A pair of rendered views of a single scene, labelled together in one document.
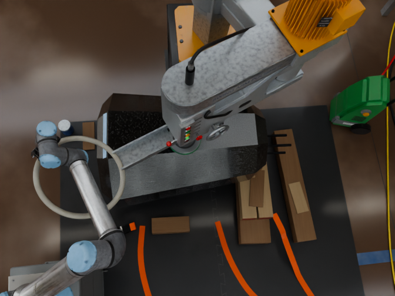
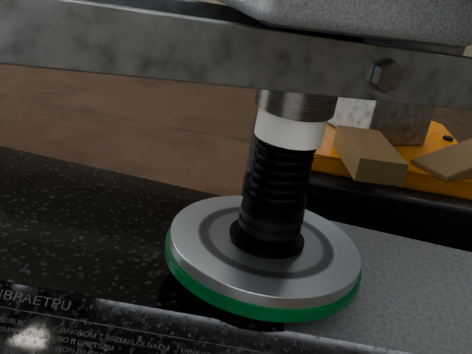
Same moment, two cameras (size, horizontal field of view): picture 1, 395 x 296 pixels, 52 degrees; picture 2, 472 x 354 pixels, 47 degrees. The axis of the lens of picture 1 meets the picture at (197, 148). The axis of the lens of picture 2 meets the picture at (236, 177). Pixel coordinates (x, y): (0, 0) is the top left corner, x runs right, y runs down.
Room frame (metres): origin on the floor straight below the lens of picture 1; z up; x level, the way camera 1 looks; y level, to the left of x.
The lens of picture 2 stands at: (0.29, -0.02, 1.18)
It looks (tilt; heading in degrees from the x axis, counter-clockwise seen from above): 23 degrees down; 17
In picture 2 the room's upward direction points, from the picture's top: 10 degrees clockwise
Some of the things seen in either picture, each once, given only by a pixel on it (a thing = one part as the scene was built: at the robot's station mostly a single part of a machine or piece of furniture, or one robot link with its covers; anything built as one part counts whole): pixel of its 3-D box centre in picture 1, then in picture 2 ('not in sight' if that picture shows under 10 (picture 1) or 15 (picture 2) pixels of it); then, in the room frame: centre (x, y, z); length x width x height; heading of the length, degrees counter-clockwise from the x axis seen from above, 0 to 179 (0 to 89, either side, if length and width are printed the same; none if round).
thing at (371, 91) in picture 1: (370, 95); not in sight; (1.64, -1.29, 0.43); 0.35 x 0.35 x 0.87; 2
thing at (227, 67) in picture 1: (250, 58); not in sight; (1.05, -0.17, 1.62); 0.96 x 0.25 x 0.17; 131
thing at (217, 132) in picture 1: (214, 127); not in sight; (0.80, -0.07, 1.20); 0.15 x 0.10 x 0.15; 131
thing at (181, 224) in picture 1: (170, 225); not in sight; (0.33, 0.09, 0.07); 0.30 x 0.12 x 0.12; 104
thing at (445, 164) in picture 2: not in sight; (459, 158); (1.57, -0.13, 0.80); 0.20 x 0.10 x 0.05; 144
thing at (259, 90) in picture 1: (247, 84); not in sight; (1.06, -0.21, 1.30); 0.74 x 0.23 x 0.49; 131
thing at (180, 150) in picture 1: (184, 137); (265, 243); (0.82, 0.10, 0.87); 0.21 x 0.21 x 0.01
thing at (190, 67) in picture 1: (190, 73); not in sight; (0.82, 0.10, 1.78); 0.04 x 0.04 x 0.17
